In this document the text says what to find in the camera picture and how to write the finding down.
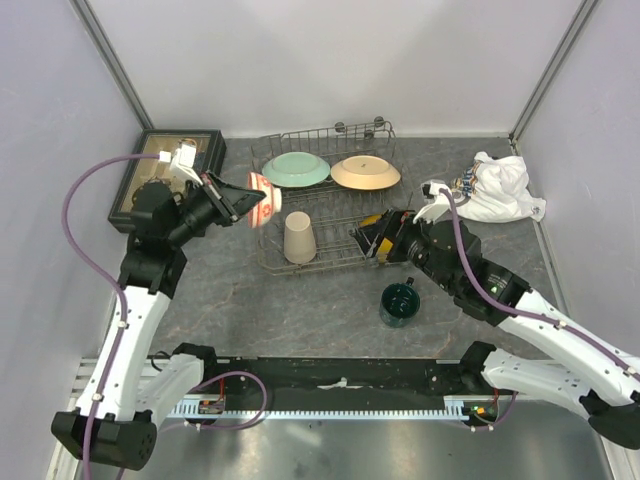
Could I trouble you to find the grey slotted cable duct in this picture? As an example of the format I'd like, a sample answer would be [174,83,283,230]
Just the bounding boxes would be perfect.
[167,396,487,421]

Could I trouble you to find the beige bird plate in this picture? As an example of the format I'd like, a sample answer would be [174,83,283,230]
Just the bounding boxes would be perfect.
[331,155,401,191]

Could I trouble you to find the beige paper cup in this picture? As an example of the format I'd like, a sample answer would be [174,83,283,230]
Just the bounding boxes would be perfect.
[284,211,317,265]

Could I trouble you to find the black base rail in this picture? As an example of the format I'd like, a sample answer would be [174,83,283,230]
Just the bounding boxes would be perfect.
[188,342,510,412]

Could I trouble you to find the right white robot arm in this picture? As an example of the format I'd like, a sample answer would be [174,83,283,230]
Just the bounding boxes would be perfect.
[350,209,639,450]

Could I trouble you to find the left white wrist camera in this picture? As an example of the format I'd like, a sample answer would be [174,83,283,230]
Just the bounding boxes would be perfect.
[158,143,202,185]

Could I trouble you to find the crumpled white printed cloth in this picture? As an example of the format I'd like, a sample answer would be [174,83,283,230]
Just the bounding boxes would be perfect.
[450,151,546,223]

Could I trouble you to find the red patterned small bowl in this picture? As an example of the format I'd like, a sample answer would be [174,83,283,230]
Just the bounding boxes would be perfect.
[248,172,283,229]

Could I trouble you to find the yellow patterned plate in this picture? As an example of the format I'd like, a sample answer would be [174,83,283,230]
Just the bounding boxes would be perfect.
[378,238,393,264]

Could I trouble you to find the grey wire dish rack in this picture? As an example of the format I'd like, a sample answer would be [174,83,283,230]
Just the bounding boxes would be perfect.
[251,116,417,275]

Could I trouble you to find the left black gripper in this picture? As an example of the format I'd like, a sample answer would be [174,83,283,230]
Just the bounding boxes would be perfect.
[166,170,265,246]

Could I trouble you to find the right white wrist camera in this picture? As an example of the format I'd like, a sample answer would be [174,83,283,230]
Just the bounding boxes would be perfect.
[412,179,451,224]

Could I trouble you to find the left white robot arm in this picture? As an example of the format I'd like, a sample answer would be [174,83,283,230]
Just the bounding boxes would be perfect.
[51,172,282,471]

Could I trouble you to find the dark green mug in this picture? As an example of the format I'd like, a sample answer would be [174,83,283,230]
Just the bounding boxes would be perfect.
[379,277,421,328]

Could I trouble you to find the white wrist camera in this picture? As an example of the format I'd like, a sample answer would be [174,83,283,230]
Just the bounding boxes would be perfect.
[158,143,202,185]
[412,179,451,224]

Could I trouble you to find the black glass-lid jewelry box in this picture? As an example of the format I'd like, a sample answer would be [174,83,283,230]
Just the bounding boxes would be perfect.
[108,129,227,234]

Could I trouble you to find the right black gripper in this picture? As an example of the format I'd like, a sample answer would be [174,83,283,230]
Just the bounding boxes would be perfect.
[350,204,457,291]

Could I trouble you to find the mint green plate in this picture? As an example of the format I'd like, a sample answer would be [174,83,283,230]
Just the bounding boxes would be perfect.
[262,152,330,188]

